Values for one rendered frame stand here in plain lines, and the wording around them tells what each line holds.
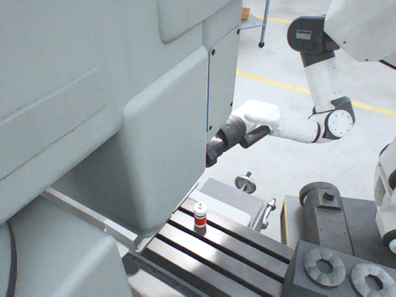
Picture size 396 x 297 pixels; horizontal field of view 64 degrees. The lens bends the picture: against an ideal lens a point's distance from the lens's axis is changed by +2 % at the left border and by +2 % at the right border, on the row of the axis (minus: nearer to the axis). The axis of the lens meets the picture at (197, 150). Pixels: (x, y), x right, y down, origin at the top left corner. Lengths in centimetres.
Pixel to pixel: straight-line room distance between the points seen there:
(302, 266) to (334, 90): 50
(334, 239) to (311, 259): 71
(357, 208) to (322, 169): 101
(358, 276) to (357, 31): 56
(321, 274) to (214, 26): 57
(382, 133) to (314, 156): 73
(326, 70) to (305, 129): 18
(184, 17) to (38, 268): 29
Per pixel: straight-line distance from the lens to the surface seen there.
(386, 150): 127
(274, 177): 249
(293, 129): 93
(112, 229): 101
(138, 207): 44
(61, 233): 33
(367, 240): 160
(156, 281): 104
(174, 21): 36
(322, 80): 100
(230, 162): 254
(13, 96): 25
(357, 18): 86
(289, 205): 181
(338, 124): 97
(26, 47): 25
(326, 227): 154
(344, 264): 85
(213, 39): 51
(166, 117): 39
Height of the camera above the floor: 178
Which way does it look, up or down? 42 degrees down
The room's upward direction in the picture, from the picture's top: straight up
